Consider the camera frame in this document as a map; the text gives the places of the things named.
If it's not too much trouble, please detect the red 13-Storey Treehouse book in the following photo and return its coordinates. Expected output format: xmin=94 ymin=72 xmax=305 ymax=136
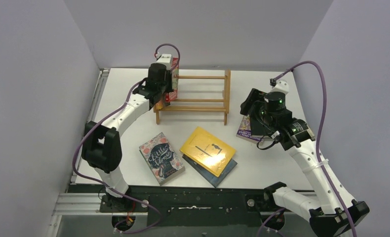
xmin=165 ymin=57 xmax=179 ymax=106

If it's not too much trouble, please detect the blue Jane Eyre book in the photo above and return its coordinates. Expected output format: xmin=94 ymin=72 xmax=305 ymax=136
xmin=155 ymin=98 xmax=165 ymax=111

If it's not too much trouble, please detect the yellow Little Prince book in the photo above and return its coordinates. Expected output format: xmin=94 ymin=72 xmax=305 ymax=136
xmin=180 ymin=126 xmax=236 ymax=177

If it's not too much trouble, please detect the Little Women book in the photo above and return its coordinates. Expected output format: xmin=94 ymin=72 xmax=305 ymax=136
xmin=139 ymin=132 xmax=186 ymax=186

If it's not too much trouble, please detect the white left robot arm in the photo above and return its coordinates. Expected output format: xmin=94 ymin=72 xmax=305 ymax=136
xmin=81 ymin=62 xmax=173 ymax=212

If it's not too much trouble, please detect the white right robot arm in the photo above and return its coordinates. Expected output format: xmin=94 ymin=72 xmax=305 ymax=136
xmin=240 ymin=88 xmax=370 ymax=237

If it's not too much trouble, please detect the black Moon and Sixpence book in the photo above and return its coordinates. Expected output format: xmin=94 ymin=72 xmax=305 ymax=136
xmin=250 ymin=112 xmax=280 ymax=138

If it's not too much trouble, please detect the purple Treehouse book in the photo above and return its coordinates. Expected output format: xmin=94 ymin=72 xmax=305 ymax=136
xmin=236 ymin=116 xmax=264 ymax=145

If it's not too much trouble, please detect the wooden book rack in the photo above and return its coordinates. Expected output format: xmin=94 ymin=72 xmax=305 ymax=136
xmin=154 ymin=70 xmax=231 ymax=125

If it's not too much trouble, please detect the dark blue bottom book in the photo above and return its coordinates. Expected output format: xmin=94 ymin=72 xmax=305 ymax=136
xmin=182 ymin=154 xmax=238 ymax=189

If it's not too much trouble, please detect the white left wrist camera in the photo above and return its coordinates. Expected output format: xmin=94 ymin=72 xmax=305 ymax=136
xmin=156 ymin=54 xmax=173 ymax=70

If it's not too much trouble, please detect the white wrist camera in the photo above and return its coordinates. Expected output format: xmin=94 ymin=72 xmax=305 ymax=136
xmin=270 ymin=79 xmax=290 ymax=95
xmin=156 ymin=54 xmax=173 ymax=70

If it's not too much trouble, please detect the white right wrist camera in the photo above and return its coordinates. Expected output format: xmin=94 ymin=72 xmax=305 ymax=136
xmin=270 ymin=79 xmax=290 ymax=95

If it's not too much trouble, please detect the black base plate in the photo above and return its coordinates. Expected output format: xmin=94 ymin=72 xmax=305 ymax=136
xmin=59 ymin=185 xmax=290 ymax=237

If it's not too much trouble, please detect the aluminium frame rail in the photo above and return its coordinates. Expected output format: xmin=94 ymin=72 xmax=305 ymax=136
xmin=53 ymin=193 xmax=101 ymax=216

